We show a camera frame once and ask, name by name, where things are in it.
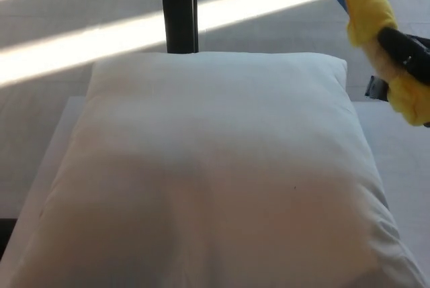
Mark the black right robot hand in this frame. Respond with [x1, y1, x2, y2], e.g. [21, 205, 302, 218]
[365, 25, 430, 103]

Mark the white pillow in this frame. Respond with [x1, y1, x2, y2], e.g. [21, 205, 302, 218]
[0, 50, 430, 288]

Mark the black vertical post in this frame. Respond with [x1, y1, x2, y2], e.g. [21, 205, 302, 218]
[157, 0, 199, 55]

